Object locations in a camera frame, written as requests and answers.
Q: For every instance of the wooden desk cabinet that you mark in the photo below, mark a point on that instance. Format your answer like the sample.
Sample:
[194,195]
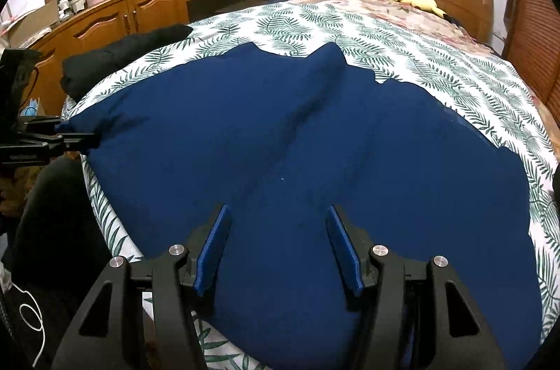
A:
[101,25]

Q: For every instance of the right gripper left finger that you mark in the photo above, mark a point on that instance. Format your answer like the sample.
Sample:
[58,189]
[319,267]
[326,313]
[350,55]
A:
[138,315]

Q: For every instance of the navy blue suit jacket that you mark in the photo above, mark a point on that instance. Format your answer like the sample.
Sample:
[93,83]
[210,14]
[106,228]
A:
[280,140]

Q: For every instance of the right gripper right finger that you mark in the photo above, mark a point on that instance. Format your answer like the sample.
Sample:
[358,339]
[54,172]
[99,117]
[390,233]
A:
[413,314]

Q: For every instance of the green leaf print bedsheet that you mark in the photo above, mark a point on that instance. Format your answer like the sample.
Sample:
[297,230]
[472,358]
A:
[483,89]

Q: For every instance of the wooden slatted wardrobe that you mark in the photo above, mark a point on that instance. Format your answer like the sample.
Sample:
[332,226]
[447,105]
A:
[532,46]

